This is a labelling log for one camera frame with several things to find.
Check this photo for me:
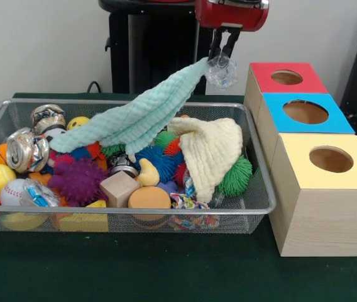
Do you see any cream knitted cloth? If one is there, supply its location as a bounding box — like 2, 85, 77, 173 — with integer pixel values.
167, 117, 244, 203

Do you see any clear plastic wrapper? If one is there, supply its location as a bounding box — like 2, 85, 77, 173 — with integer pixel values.
206, 55, 239, 89

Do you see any blue spiky ball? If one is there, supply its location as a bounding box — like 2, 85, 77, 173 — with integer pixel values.
135, 147, 178, 184

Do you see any wooden cube block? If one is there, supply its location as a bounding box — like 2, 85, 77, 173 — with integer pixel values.
99, 171, 141, 208

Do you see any mint green cloth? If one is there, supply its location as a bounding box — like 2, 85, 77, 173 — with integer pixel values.
50, 57, 211, 155

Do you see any clear mesh bin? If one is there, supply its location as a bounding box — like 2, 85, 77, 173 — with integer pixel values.
0, 99, 277, 235

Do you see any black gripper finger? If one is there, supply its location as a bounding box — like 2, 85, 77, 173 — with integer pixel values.
222, 25, 243, 60
208, 28, 222, 62

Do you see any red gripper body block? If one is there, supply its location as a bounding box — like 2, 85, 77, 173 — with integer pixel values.
195, 0, 270, 32

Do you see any crushed silver can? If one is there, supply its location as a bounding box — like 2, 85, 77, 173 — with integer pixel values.
6, 128, 51, 174

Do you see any orange round disc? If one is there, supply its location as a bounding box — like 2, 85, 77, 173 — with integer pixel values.
128, 186, 172, 222

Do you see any purple spiky ball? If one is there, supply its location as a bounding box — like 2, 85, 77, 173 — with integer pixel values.
48, 157, 111, 207

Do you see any dark green table cloth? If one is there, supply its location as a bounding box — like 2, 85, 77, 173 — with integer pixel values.
0, 93, 357, 302

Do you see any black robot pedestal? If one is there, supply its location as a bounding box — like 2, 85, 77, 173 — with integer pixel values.
99, 0, 229, 95

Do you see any green spiky ball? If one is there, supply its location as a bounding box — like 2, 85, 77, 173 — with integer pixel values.
101, 143, 128, 158
216, 155, 253, 198

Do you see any wooden three-hole sorting box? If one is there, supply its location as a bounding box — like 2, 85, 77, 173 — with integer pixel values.
243, 62, 357, 257

